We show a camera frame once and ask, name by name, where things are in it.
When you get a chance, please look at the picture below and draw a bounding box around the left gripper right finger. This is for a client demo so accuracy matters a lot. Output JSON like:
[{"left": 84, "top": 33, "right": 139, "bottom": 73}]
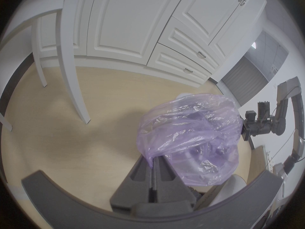
[{"left": 154, "top": 155, "right": 198, "bottom": 209}]

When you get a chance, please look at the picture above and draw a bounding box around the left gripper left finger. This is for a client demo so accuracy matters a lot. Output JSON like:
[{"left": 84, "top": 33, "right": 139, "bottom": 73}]
[{"left": 110, "top": 156, "right": 155, "bottom": 210}]

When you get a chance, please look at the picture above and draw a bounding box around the purple plastic bag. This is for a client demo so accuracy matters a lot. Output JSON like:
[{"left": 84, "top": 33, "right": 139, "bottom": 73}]
[{"left": 136, "top": 93, "right": 243, "bottom": 187}]

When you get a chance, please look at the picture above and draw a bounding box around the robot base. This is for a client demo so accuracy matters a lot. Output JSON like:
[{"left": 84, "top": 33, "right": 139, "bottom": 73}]
[{"left": 210, "top": 162, "right": 295, "bottom": 224}]

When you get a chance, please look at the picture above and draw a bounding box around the white chair dark grey seat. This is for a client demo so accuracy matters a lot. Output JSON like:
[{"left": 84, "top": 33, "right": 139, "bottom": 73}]
[{"left": 0, "top": 0, "right": 91, "bottom": 132}]

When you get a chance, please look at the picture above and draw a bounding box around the white wardrobe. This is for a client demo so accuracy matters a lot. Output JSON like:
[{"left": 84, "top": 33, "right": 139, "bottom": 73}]
[{"left": 31, "top": 0, "right": 267, "bottom": 88}]

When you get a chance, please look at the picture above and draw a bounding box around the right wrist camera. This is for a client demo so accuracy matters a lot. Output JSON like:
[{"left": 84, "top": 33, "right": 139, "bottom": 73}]
[{"left": 245, "top": 110, "right": 258, "bottom": 123}]

